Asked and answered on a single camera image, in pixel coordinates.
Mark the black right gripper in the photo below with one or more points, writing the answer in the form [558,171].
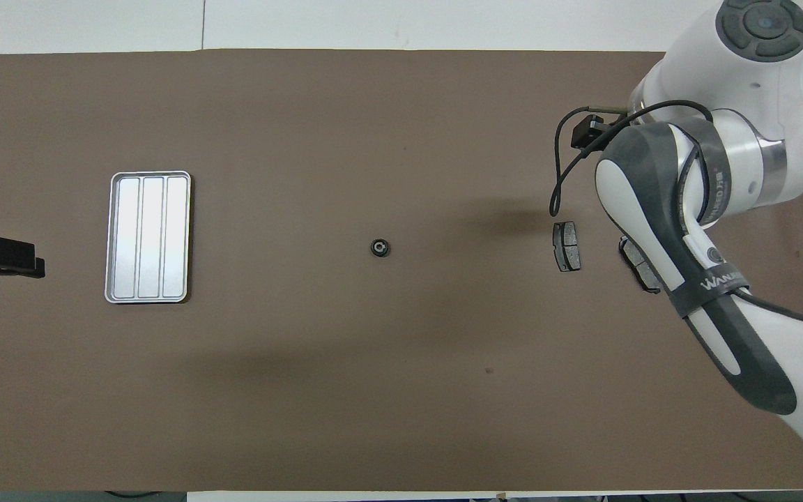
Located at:
[588,131]

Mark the large black bearing gear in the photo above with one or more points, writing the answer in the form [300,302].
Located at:
[380,247]

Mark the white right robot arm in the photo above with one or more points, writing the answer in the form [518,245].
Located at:
[743,90]

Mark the silver metal tray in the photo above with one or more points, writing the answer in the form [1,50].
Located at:
[148,237]

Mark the dark rectangular brake pad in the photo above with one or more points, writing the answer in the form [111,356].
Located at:
[567,245]

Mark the dark curved brake pad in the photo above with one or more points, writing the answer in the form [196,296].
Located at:
[635,261]

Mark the brown table mat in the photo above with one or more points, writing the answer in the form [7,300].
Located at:
[373,390]

